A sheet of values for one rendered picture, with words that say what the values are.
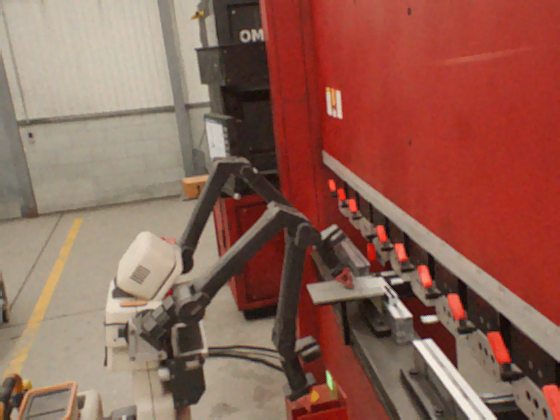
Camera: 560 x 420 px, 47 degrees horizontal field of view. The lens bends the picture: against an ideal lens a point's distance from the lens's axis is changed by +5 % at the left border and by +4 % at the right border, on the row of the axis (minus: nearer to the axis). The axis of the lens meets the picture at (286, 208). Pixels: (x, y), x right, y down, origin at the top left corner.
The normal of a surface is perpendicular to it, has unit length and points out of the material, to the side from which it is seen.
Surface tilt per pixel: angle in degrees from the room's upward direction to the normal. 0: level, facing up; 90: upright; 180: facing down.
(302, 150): 90
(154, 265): 90
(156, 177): 90
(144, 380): 90
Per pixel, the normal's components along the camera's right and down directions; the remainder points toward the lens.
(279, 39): 0.13, 0.23
